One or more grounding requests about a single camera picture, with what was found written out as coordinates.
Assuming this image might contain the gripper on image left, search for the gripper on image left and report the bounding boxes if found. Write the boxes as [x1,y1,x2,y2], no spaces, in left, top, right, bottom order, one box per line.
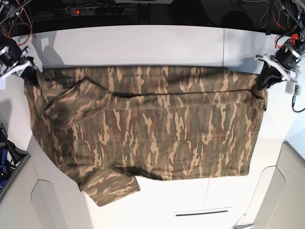
[0,42,38,85]

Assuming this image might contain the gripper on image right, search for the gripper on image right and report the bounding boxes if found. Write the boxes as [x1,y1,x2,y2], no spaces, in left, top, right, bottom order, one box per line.
[254,40,305,89]

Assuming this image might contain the camouflage T-shirt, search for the camouflage T-shirt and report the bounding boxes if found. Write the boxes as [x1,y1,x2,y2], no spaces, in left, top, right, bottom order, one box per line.
[24,66,267,206]

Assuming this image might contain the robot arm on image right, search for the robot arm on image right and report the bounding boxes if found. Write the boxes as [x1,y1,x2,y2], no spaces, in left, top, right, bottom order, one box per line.
[255,0,305,90]

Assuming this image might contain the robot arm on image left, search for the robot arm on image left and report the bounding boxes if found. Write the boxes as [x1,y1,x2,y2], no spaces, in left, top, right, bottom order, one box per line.
[0,0,38,85]

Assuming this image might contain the black power strip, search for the black power strip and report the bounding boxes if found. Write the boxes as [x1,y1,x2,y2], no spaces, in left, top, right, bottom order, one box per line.
[66,5,127,16]

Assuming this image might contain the blue items in bin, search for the blue items in bin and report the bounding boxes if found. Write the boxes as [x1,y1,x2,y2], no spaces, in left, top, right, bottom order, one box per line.
[0,147,10,190]

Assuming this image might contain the grey side cabinet right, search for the grey side cabinet right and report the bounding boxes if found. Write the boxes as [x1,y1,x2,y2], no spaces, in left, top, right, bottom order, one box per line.
[252,142,305,229]

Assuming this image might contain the white camera box image right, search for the white camera box image right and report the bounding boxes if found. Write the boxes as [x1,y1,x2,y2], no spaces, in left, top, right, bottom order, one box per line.
[285,81,301,96]

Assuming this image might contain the white camera box image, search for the white camera box image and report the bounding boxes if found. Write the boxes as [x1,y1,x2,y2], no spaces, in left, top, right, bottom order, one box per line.
[0,77,6,90]
[285,81,301,96]

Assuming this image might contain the white camera box image left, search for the white camera box image left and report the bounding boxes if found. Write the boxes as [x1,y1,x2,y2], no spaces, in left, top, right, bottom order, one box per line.
[0,77,6,90]

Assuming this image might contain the loose dark cable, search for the loose dark cable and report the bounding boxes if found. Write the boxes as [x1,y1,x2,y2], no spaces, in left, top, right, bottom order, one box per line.
[259,0,279,28]

